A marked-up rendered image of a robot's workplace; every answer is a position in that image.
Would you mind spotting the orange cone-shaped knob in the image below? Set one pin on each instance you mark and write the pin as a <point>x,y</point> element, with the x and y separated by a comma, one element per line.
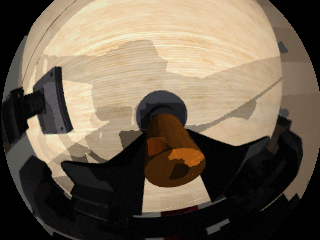
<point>172,158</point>

